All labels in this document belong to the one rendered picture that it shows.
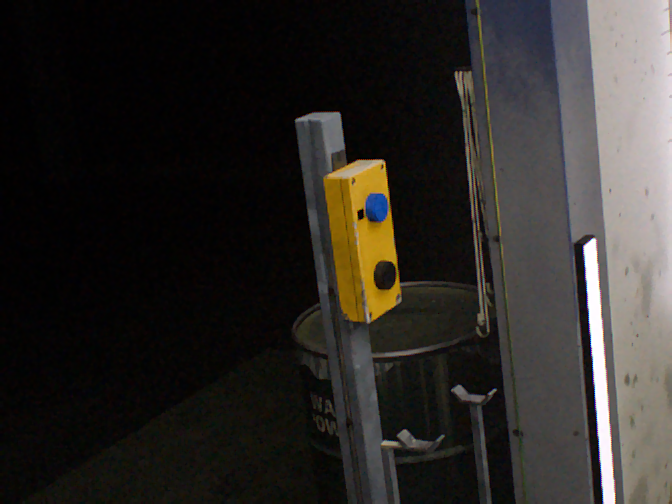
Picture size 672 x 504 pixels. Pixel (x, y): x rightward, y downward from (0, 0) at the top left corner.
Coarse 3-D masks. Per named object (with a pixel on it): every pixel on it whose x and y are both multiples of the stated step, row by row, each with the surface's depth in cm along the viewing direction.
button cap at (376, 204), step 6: (372, 198) 217; (378, 198) 217; (384, 198) 219; (366, 204) 217; (372, 204) 216; (378, 204) 217; (384, 204) 219; (366, 210) 217; (372, 210) 216; (378, 210) 217; (384, 210) 219; (372, 216) 217; (378, 216) 217; (384, 216) 219; (378, 222) 218
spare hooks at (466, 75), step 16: (464, 80) 261; (464, 112) 264; (464, 128) 264; (480, 160) 267; (480, 176) 268; (480, 192) 270; (480, 256) 271; (480, 288) 273; (480, 304) 273; (480, 320) 271; (480, 336) 274
